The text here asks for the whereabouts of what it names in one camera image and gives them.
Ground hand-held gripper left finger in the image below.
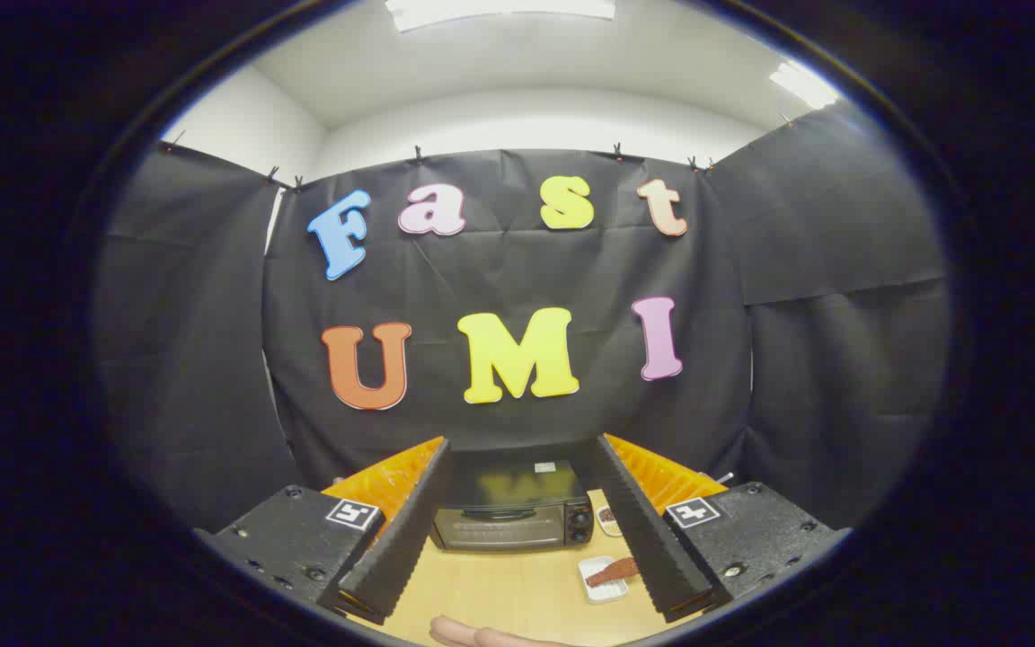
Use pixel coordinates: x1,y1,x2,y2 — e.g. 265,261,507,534
194,437,454,625

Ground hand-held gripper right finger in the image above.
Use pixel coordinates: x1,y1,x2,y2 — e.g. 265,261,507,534
591,433,851,624

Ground red meat slice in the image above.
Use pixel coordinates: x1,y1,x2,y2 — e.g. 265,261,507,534
585,557,641,589

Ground black toaster oven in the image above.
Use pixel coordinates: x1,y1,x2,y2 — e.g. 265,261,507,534
428,448,597,552

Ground white plastic tray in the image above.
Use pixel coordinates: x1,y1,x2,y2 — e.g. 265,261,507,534
577,555,632,604

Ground small ceiling light panel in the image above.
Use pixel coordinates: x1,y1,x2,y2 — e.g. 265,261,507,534
769,58,842,111

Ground long ceiling light panel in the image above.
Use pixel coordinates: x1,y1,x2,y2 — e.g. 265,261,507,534
385,0,617,33

